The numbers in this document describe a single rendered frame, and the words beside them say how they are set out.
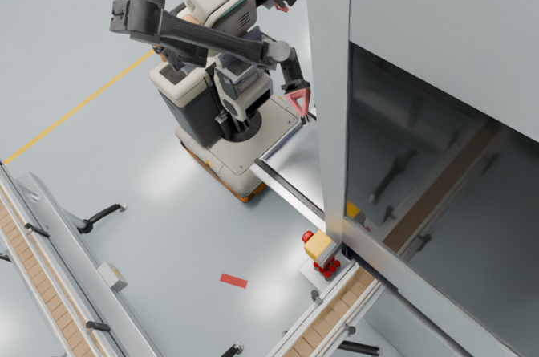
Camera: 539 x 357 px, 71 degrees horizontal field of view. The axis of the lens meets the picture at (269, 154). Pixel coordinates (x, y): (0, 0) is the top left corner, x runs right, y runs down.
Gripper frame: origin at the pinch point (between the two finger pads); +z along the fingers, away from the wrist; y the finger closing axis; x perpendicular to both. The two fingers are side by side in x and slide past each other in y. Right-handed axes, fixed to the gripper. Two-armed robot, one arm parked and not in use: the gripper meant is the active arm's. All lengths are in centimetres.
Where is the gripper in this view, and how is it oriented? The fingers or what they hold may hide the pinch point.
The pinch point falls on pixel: (303, 113)
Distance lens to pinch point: 113.5
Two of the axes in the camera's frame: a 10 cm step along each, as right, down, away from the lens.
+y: -3.7, 0.7, -9.3
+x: 8.9, -2.6, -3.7
